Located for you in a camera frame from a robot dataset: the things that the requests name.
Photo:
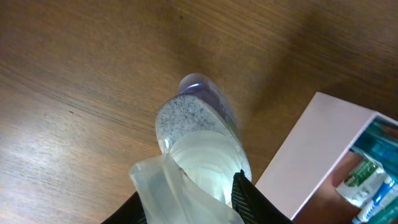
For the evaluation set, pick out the clear pump soap bottle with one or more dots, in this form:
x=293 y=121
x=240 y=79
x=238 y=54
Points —
x=201 y=150

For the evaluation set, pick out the white cardboard box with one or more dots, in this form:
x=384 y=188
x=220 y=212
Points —
x=321 y=137

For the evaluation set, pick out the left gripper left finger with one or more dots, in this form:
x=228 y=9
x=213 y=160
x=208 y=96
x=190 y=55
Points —
x=131 y=212

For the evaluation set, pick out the green white soap packet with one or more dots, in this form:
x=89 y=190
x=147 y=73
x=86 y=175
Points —
x=362 y=183

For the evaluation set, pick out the blue mouthwash bottle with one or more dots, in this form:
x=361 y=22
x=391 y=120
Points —
x=378 y=143

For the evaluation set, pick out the blue white toothbrush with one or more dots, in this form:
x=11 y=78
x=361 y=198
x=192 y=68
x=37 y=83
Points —
x=367 y=212

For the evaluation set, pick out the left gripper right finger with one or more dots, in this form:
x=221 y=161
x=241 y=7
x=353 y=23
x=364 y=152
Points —
x=252 y=205

